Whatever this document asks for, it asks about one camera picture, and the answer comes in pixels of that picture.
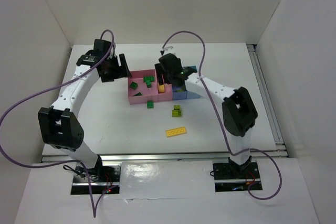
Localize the yellow short lego brick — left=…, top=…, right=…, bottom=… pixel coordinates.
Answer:
left=158, top=84, right=165, bottom=93

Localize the dark green long lego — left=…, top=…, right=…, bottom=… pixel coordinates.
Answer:
left=143, top=76, right=155, bottom=82

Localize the small dark green lego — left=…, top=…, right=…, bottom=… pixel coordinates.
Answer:
left=130, top=82, right=138, bottom=90

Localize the dark green square lego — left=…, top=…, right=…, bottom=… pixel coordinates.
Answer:
left=146, top=101, right=154, bottom=109

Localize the yellow long lego plate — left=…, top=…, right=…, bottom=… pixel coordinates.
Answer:
left=165, top=127, right=187, bottom=137

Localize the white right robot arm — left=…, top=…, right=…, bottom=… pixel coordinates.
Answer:
left=155, top=50, right=258, bottom=171

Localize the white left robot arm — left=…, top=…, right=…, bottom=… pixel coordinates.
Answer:
left=38, top=39, right=131, bottom=176

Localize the small pink bin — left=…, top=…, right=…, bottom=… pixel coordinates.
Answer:
left=157, top=84, right=173, bottom=102

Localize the dark blue bin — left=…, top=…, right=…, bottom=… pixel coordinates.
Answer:
left=172, top=86, right=186, bottom=100

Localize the large pink bin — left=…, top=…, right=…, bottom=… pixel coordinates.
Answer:
left=128, top=69, right=158, bottom=104

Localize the light blue bin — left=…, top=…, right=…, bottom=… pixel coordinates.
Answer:
left=183, top=65, right=204, bottom=100

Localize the lime stacked lego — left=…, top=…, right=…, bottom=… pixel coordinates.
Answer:
left=172, top=105, right=182, bottom=118

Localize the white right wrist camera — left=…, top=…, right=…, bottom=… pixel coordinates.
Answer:
left=160, top=46, right=175, bottom=56

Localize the aluminium front rail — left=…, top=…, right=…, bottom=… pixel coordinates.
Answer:
left=41, top=151, right=237, bottom=163

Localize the aluminium rail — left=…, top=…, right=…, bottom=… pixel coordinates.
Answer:
left=246, top=44, right=288, bottom=156
left=41, top=151, right=237, bottom=163

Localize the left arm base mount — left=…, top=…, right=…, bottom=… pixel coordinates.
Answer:
left=63, top=165, right=121, bottom=195

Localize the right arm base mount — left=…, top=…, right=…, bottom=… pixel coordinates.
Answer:
left=209, top=159, right=263, bottom=193

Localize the aluminium right rail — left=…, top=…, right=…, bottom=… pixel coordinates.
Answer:
left=246, top=44, right=288, bottom=156

